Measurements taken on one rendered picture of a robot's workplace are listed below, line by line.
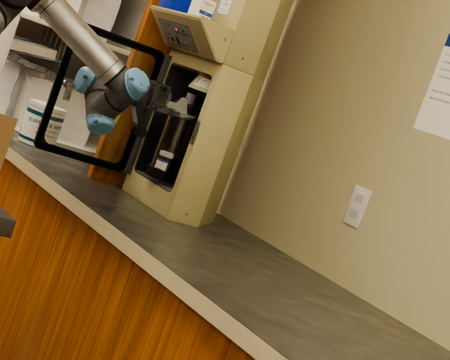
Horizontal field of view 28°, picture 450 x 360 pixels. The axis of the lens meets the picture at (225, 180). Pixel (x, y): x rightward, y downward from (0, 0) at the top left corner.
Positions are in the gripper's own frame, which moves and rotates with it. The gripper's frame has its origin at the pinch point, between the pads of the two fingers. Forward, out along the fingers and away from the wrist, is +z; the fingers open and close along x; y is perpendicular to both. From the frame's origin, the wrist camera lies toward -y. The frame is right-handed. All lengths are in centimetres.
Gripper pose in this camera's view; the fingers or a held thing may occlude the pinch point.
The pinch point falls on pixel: (183, 115)
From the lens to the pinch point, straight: 267.6
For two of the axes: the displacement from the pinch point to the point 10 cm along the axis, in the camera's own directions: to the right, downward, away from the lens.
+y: 3.1, -9.4, -1.2
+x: -5.0, -2.7, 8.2
